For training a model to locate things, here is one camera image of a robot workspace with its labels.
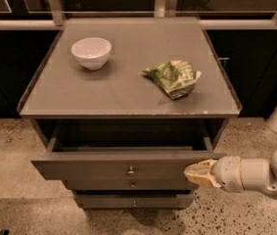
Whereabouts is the metal window railing frame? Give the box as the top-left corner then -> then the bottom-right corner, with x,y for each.
0,0 -> 277,29

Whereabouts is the grey drawer cabinet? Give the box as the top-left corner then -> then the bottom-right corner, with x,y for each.
16,16 -> 243,211

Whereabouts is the white ceramic bowl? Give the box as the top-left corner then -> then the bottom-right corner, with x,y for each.
70,37 -> 112,71

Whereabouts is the grey middle drawer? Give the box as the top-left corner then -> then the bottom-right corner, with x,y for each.
64,179 -> 199,191

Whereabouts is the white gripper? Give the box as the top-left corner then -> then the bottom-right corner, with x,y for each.
184,157 -> 244,193

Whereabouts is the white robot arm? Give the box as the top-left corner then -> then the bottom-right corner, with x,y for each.
184,150 -> 277,200

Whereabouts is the grey bottom drawer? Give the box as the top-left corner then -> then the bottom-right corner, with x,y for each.
74,190 -> 194,210

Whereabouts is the green crumpled snack bag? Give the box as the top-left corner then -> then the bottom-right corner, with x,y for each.
143,61 -> 202,100

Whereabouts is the metal top drawer knob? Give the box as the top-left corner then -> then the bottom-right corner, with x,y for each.
126,166 -> 135,176

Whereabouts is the grey top drawer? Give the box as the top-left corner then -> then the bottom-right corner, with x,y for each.
31,119 -> 219,181

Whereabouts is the grey drawer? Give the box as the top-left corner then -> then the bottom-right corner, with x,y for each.
64,179 -> 199,191
31,119 -> 219,181
74,190 -> 194,210

